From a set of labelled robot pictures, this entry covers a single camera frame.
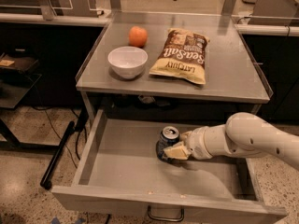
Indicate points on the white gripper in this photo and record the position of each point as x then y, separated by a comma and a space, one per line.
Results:
196, 144

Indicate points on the blue pepsi can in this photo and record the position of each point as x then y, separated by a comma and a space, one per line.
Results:
169, 136

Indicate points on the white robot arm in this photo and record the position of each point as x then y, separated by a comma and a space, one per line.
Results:
244, 135

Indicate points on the open grey drawer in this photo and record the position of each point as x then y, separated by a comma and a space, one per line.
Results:
119, 174

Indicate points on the grey counter cabinet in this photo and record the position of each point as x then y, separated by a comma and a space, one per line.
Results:
231, 75

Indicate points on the brown sea salt chip bag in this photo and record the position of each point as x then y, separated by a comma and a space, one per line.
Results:
183, 56

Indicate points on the white ceramic bowl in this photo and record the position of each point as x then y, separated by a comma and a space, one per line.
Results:
127, 62

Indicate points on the orange fruit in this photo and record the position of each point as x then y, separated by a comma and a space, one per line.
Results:
138, 36

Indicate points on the black bar on floor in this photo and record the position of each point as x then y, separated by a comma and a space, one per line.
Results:
45, 182

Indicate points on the black side table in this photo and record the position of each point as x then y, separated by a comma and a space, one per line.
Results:
13, 89

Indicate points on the dark box on side table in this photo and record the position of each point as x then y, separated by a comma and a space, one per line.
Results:
17, 64

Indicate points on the black metal drawer handle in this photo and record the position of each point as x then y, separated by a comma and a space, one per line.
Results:
166, 219

